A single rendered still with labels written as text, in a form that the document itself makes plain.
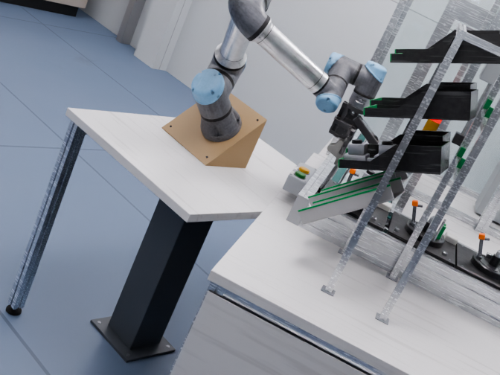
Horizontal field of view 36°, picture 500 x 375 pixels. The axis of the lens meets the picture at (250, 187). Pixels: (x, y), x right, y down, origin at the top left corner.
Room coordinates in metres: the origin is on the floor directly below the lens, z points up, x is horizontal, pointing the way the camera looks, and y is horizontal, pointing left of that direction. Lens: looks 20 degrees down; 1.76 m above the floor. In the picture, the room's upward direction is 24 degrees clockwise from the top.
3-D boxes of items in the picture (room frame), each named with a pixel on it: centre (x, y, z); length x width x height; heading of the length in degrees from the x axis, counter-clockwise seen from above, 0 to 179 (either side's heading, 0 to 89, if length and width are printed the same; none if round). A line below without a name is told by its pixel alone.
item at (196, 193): (2.65, 0.15, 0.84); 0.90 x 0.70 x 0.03; 144
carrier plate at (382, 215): (2.51, -0.35, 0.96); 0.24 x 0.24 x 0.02; 82
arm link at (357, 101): (2.52, -0.22, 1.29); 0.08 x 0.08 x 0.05
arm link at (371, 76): (2.53, -0.21, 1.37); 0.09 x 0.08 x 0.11; 88
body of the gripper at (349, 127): (2.53, -0.21, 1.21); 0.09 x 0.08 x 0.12; 82
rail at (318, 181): (2.80, -0.24, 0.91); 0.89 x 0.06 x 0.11; 172
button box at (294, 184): (2.62, -0.15, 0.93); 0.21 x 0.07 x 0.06; 172
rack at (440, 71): (2.13, -0.43, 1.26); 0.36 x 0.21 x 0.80; 172
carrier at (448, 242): (2.48, -0.61, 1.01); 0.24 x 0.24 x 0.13; 82
